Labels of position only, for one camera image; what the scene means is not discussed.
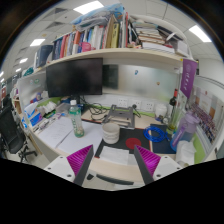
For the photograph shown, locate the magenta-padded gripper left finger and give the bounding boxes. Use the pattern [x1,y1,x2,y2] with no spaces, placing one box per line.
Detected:
[43,144,95,187]

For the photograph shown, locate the white ribbed mug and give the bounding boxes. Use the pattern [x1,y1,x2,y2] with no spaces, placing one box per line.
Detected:
[101,122,120,145]

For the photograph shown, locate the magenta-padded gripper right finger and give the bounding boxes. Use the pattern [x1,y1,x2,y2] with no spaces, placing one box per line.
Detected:
[133,145,184,185]

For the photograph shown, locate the white crumpled tissue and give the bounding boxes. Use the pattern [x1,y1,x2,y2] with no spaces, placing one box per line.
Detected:
[175,139,197,167]

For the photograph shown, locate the black desk mat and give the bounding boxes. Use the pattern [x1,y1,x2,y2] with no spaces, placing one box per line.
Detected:
[94,126,153,160]

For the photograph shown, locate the grey metal laptop stand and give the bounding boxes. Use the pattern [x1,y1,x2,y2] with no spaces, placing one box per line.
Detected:
[101,104,137,129]

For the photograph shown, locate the navy blue mouse pad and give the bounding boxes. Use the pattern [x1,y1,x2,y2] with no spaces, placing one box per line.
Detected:
[149,123,177,155]

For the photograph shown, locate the white wall socket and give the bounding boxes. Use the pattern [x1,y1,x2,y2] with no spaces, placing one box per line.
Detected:
[129,98,143,110]
[117,97,129,108]
[142,99,156,112]

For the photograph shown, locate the flat round red coaster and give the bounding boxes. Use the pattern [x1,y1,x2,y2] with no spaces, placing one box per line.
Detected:
[125,137,143,150]

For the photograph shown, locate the printed white paper sheet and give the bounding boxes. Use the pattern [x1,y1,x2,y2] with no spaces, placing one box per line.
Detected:
[38,116,75,149]

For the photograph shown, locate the black computer monitor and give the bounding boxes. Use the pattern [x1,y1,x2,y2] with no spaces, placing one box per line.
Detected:
[45,57,104,104]

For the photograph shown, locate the white tissue pack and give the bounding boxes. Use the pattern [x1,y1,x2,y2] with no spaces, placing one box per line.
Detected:
[36,101,58,116]

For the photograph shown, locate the small white paper sheet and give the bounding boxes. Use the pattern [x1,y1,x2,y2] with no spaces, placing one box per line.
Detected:
[99,145,130,166]

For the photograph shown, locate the green glass vase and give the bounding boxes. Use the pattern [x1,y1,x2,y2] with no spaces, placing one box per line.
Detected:
[166,106,183,134]

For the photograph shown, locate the clear plastic box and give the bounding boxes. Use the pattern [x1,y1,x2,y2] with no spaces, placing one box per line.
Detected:
[55,102,72,114]

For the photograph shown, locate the shelf unit with books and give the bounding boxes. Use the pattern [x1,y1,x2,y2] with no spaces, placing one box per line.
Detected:
[33,3,201,73]

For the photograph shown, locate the blank white paper sheet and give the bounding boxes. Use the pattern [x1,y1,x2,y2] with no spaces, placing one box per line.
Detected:
[58,120,104,155]

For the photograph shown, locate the purple water jug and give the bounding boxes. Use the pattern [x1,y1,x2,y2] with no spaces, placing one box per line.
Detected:
[169,111,200,153]

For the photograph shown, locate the white jar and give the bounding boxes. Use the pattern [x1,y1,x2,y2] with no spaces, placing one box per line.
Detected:
[154,103,168,121]

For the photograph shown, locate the purple hanging banner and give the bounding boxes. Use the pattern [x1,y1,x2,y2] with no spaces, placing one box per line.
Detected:
[179,58,199,100]

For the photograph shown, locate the black office chair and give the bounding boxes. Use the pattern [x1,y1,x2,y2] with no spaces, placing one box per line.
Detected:
[0,104,38,163]

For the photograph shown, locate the green-labelled clear drink bottle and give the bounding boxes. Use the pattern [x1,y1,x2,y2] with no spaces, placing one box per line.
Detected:
[68,99,85,139]

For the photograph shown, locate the blue coiled cable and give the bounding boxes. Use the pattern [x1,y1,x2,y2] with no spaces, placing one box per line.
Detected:
[143,125,171,144]

